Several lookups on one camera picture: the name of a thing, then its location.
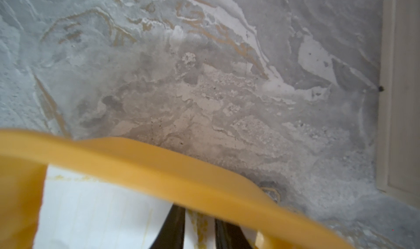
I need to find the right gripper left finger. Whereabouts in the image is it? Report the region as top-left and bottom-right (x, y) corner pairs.
(150, 204), (186, 249)

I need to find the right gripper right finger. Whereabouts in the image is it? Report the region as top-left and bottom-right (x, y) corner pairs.
(214, 219), (252, 249)

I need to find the yellow plastic storage box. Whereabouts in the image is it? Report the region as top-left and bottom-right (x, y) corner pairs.
(1, 129), (350, 249)

